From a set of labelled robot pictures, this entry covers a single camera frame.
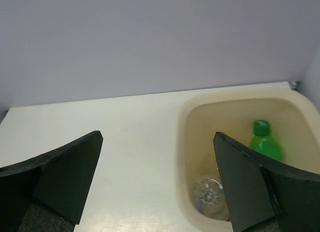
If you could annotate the large clear water bottle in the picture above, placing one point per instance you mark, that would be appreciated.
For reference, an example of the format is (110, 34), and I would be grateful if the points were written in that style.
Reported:
(208, 198)

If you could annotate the beige plastic bin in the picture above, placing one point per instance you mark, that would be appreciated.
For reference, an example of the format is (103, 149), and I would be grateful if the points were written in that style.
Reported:
(295, 125)

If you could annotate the green soda bottle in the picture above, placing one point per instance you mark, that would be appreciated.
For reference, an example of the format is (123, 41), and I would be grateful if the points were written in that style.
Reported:
(263, 141)

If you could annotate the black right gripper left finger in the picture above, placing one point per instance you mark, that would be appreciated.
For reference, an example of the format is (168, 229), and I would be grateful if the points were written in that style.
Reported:
(48, 192)

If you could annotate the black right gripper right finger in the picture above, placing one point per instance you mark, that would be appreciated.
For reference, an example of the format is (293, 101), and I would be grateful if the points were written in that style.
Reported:
(263, 194)

